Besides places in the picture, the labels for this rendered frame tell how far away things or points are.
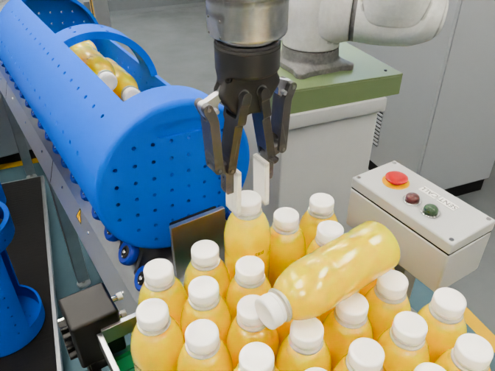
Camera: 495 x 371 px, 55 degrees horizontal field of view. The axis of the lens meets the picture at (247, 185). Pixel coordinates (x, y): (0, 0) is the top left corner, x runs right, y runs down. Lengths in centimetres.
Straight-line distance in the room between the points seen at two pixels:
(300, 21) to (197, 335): 89
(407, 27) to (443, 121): 123
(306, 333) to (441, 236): 26
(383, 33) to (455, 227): 64
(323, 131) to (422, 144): 119
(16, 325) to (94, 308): 107
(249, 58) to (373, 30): 76
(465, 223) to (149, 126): 49
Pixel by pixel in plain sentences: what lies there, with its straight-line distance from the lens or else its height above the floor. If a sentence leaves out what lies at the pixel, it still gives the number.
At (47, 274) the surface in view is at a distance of 211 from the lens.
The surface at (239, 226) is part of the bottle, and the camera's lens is 67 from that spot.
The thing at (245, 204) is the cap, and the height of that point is 115.
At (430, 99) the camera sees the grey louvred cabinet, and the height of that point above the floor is 62.
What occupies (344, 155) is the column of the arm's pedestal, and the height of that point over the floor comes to 83.
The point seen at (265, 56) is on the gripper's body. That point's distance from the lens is 53.
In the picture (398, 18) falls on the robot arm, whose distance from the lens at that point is 123.
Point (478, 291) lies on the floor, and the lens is 232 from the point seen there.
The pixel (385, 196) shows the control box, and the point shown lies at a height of 110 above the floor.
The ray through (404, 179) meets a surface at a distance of 81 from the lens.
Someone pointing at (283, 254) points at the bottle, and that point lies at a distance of 74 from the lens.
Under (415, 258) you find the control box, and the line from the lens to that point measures 78.
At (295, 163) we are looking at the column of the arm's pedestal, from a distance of 131.
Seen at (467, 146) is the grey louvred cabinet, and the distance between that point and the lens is 265.
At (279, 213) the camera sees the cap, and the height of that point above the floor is 109.
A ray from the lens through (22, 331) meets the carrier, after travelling 184.
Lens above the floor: 154
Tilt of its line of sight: 35 degrees down
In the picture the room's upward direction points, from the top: straight up
